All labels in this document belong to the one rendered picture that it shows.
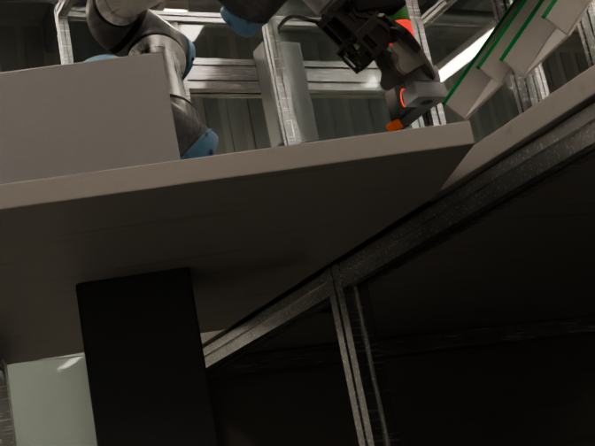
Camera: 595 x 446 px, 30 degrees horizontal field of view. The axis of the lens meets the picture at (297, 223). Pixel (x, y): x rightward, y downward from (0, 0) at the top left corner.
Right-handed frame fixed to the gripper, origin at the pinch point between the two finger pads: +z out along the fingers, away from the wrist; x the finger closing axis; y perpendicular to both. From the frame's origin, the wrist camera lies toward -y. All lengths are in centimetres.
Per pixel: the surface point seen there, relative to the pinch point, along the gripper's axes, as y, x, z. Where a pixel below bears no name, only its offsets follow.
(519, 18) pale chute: 8.8, 33.6, 1.1
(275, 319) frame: 41.9, -23.3, 10.9
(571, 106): 41, 60, 8
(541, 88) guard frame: -101, -82, 37
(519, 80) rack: 4.6, 20.5, 9.5
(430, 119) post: -10.0, -18.4, 8.6
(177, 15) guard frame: -65, -132, -54
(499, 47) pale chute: 14.9, 32.8, 1.8
